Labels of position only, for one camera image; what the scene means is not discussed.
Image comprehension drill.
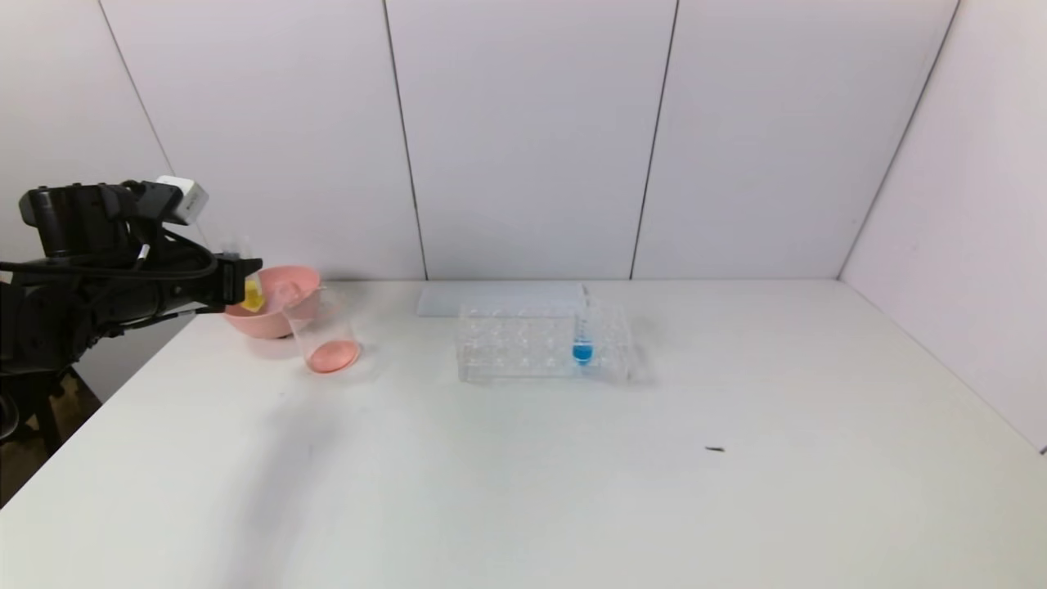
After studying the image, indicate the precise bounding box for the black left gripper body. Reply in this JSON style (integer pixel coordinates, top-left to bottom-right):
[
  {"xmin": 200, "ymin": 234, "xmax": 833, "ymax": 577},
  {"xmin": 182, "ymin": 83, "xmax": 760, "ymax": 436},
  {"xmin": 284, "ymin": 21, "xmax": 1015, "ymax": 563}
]
[{"xmin": 159, "ymin": 253, "xmax": 245, "ymax": 308}]

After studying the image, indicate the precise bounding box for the test tube with yellow liquid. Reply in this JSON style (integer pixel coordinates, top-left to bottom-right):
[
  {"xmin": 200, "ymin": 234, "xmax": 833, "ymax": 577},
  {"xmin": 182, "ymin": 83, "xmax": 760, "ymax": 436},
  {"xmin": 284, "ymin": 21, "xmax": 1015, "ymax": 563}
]
[{"xmin": 219, "ymin": 237, "xmax": 267, "ymax": 313}]

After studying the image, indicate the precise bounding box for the clear plastic beaker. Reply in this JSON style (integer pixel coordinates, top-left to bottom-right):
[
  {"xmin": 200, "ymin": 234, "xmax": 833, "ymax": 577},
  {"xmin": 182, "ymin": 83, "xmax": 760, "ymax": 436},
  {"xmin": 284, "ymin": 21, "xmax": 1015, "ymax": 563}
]
[{"xmin": 282, "ymin": 286, "xmax": 362, "ymax": 375}]

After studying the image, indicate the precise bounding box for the test tube with blue liquid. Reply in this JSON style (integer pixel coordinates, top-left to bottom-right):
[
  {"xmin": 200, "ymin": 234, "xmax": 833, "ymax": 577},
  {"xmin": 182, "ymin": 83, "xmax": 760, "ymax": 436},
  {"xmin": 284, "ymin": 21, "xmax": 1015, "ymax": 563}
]
[{"xmin": 570, "ymin": 293, "xmax": 595, "ymax": 367}]

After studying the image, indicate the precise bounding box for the clear plastic test tube rack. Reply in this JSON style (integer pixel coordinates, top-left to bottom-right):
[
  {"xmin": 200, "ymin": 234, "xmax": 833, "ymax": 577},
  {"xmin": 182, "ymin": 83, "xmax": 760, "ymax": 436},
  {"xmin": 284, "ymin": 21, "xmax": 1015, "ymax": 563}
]
[{"xmin": 456, "ymin": 303, "xmax": 633, "ymax": 384}]

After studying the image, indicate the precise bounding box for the pink bowl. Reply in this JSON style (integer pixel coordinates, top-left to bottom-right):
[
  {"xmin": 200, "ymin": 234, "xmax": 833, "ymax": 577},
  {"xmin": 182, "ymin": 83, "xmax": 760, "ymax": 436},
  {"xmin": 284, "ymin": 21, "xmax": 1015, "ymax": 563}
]
[{"xmin": 221, "ymin": 265, "xmax": 323, "ymax": 341}]

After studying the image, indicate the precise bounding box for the white paper sheet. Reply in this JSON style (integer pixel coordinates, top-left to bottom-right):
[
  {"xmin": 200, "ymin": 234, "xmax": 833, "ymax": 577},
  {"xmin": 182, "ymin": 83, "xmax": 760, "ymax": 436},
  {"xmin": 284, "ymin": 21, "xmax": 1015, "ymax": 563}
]
[{"xmin": 416, "ymin": 283, "xmax": 589, "ymax": 319}]

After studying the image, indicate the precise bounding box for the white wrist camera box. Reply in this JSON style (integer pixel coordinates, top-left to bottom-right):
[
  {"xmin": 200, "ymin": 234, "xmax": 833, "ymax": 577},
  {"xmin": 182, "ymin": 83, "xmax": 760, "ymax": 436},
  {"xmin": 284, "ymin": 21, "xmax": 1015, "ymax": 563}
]
[{"xmin": 155, "ymin": 175, "xmax": 210, "ymax": 226}]

